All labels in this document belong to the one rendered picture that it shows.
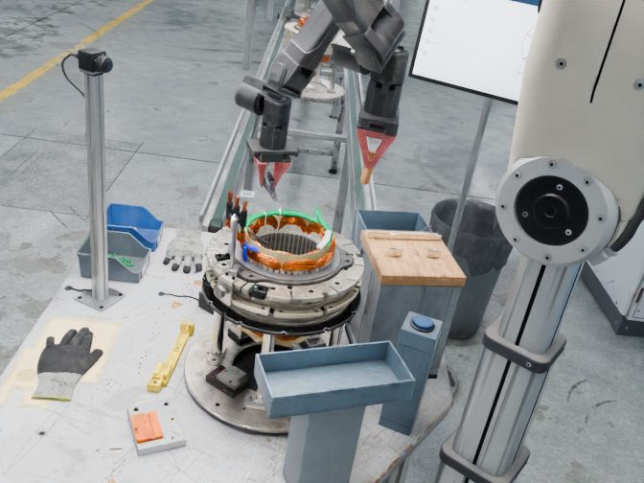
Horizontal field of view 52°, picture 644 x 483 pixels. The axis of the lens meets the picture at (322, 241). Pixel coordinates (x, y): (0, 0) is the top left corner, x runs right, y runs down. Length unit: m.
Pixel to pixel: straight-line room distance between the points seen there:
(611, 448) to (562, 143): 2.14
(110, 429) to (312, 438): 0.44
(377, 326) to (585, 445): 1.55
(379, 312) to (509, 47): 1.05
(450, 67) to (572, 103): 1.40
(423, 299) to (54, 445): 0.79
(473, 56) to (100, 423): 1.52
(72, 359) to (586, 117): 1.14
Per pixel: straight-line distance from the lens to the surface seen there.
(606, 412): 3.07
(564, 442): 2.84
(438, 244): 1.56
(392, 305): 1.45
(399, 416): 1.43
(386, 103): 1.11
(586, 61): 0.83
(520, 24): 2.18
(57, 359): 1.54
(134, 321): 1.67
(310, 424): 1.14
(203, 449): 1.36
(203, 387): 1.46
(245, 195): 1.37
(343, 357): 1.19
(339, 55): 1.15
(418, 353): 1.32
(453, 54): 2.23
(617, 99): 0.83
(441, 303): 1.48
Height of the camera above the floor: 1.77
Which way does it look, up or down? 29 degrees down
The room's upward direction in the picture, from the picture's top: 9 degrees clockwise
